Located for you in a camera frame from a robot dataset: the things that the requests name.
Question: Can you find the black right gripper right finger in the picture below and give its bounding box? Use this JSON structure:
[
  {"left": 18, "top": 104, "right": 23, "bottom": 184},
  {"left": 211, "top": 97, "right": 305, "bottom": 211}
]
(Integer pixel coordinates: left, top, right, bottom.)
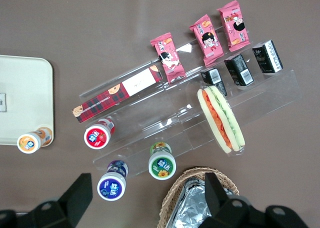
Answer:
[{"left": 204, "top": 172, "right": 268, "bottom": 228}]

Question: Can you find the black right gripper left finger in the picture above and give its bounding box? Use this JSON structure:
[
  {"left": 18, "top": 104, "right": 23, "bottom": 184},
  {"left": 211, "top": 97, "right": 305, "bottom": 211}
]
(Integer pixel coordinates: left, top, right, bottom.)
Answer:
[{"left": 27, "top": 172, "right": 94, "bottom": 228}]

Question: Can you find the plastic-wrapped sandwich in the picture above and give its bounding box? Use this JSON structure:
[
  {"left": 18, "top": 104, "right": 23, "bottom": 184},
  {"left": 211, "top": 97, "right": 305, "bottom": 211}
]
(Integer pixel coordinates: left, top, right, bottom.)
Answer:
[{"left": 196, "top": 85, "right": 245, "bottom": 156}]

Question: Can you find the cream plastic tray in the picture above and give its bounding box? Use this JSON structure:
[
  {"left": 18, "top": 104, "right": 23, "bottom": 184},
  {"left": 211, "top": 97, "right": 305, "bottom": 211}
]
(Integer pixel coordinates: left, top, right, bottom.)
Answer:
[{"left": 0, "top": 54, "right": 55, "bottom": 146}]

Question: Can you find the silver foil packet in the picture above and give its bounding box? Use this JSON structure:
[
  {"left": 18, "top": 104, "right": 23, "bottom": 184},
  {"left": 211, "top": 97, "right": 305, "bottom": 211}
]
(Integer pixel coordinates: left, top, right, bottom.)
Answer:
[{"left": 166, "top": 176, "right": 213, "bottom": 228}]

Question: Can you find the blue purple gum bottle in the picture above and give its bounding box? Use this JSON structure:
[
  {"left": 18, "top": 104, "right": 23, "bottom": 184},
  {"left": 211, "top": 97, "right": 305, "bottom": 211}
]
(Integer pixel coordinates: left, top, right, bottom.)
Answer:
[{"left": 96, "top": 159, "right": 129, "bottom": 201}]

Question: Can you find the woven wicker basket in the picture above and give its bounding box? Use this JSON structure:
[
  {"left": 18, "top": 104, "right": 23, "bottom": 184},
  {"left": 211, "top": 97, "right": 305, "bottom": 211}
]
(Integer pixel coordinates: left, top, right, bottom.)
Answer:
[{"left": 158, "top": 166, "right": 240, "bottom": 228}]

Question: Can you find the green sunflower gum bottle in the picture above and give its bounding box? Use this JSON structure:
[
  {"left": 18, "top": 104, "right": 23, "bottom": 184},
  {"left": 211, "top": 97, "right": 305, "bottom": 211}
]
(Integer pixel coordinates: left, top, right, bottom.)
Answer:
[{"left": 148, "top": 141, "right": 177, "bottom": 181}]

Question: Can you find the red strawberry gum bottle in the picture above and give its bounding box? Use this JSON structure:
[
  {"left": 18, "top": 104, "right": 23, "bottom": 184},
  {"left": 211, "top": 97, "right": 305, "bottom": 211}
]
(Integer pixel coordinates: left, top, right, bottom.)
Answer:
[{"left": 83, "top": 116, "right": 116, "bottom": 149}]

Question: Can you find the orange gum bottle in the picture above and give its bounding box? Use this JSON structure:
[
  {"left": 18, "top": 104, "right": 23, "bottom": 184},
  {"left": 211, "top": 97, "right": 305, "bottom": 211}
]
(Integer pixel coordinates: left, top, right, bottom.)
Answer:
[{"left": 16, "top": 127, "right": 54, "bottom": 155}]

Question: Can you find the red plaid cookie box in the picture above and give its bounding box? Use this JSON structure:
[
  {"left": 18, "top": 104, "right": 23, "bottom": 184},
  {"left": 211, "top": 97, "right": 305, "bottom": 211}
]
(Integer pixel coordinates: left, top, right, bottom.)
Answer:
[{"left": 72, "top": 64, "right": 164, "bottom": 124}]

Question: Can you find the clear acrylic display riser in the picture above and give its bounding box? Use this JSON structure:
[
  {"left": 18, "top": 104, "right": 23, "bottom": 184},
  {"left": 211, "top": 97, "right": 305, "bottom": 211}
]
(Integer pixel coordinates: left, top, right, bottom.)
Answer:
[{"left": 78, "top": 25, "right": 303, "bottom": 175}]

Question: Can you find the small black carton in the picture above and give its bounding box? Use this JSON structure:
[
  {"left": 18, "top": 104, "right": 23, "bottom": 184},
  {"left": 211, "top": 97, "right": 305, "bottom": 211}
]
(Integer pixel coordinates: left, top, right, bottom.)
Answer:
[
  {"left": 0, "top": 92, "right": 7, "bottom": 113},
  {"left": 200, "top": 67, "right": 228, "bottom": 97},
  {"left": 251, "top": 39, "right": 284, "bottom": 75},
  {"left": 224, "top": 53, "right": 255, "bottom": 88}
]

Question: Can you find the pink cartoon snack packet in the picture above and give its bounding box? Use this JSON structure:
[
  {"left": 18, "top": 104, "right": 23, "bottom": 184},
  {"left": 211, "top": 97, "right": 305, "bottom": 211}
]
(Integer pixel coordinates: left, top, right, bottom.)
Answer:
[
  {"left": 189, "top": 13, "right": 225, "bottom": 68},
  {"left": 216, "top": 0, "right": 251, "bottom": 53},
  {"left": 149, "top": 32, "right": 187, "bottom": 85}
]

